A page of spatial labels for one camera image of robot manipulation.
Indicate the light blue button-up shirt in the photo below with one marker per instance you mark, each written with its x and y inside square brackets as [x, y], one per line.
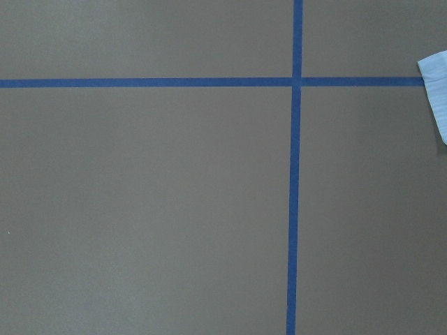
[433, 71]

